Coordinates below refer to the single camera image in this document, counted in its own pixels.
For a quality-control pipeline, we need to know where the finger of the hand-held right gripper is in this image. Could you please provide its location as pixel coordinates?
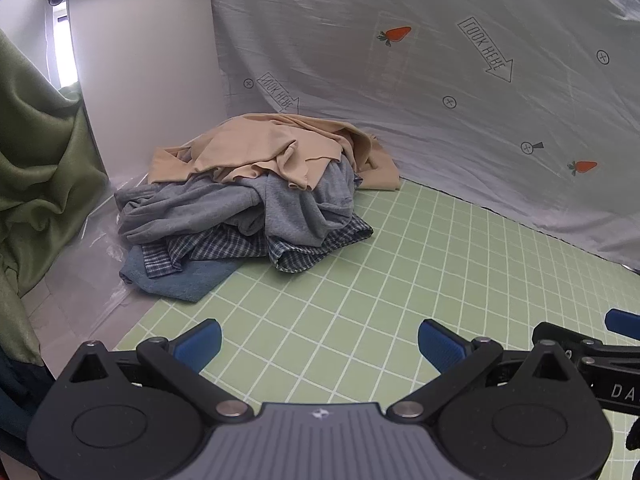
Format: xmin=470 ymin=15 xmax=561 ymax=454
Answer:
xmin=604 ymin=309 xmax=640 ymax=334
xmin=531 ymin=322 xmax=640 ymax=362

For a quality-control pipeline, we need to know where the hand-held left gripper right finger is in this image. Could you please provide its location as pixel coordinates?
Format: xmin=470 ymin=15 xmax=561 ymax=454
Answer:
xmin=386 ymin=319 xmax=581 ymax=422

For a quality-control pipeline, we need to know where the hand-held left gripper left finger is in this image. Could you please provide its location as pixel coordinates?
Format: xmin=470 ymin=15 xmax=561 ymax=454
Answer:
xmin=62 ymin=319 xmax=255 ymax=423

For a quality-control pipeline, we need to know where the beige garment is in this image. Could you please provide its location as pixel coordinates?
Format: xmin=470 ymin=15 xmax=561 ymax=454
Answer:
xmin=147 ymin=114 xmax=401 ymax=193

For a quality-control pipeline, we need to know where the blue denim garment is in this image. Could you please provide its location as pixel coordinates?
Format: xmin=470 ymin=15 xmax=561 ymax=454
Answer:
xmin=119 ymin=247 xmax=242 ymax=304

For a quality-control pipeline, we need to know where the blue plaid shirt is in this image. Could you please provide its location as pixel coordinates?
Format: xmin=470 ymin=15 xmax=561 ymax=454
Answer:
xmin=140 ymin=212 xmax=375 ymax=277

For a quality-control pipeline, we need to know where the green grid mat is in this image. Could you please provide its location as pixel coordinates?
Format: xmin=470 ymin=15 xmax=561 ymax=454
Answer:
xmin=112 ymin=180 xmax=640 ymax=480

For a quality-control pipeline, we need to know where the clear plastic sheet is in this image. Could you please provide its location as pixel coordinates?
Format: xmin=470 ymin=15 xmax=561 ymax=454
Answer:
xmin=20 ymin=172 xmax=168 ymax=356

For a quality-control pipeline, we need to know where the grey sweatshirt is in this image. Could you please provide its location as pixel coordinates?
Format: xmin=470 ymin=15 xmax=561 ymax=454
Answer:
xmin=114 ymin=160 xmax=363 ymax=250

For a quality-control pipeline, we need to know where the dark blue cloth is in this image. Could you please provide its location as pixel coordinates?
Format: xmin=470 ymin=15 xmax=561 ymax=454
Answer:
xmin=0 ymin=345 xmax=53 ymax=473

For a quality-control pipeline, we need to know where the white printed bed sheet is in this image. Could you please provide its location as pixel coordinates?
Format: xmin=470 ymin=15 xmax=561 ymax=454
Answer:
xmin=210 ymin=0 xmax=640 ymax=277

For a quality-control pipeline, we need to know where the green curtain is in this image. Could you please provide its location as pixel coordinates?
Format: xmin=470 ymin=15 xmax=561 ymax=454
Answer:
xmin=0 ymin=27 xmax=111 ymax=367

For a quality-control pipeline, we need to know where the window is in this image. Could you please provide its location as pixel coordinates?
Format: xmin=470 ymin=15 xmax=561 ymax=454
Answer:
xmin=49 ymin=2 xmax=82 ymax=88

